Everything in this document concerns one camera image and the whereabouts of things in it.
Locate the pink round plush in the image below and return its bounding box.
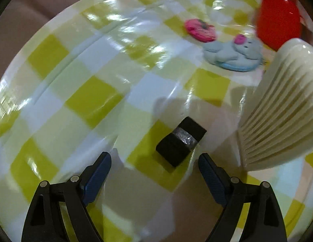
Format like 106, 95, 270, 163
185, 19, 217, 42

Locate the green checked plastic tablecloth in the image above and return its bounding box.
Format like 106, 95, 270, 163
0, 0, 313, 242

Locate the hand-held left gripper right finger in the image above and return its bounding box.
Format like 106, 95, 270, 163
198, 153, 288, 242

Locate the black bundle with silver band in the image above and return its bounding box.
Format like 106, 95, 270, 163
156, 117, 207, 167

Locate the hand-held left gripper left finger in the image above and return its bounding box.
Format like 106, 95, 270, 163
21, 152, 112, 242

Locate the white slatted plastic basket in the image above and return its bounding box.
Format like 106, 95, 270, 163
237, 38, 313, 172

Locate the grey blue plush slipper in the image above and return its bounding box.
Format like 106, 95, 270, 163
203, 35, 263, 72

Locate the red plastic thermos jug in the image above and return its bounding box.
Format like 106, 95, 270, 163
255, 0, 302, 51

